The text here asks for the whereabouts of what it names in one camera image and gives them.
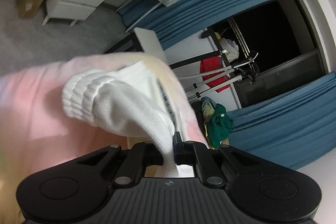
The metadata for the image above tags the white zip-up sweatshirt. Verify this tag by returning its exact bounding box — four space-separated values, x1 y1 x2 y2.
62 61 194 177

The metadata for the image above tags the pastel tie-dye bed cover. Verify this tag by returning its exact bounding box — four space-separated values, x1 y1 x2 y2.
1 52 205 223

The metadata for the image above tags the right blue curtain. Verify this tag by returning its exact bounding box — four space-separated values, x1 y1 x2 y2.
228 72 335 169

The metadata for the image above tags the green sweatshirt pile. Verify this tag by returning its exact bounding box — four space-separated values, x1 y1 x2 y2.
203 102 232 149

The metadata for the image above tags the garment steamer stand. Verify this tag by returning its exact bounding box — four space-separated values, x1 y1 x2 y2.
170 28 259 100

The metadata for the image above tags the red garment on rack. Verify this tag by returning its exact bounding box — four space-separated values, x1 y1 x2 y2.
199 56 230 93

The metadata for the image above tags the dark window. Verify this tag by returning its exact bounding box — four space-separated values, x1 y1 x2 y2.
207 0 329 110

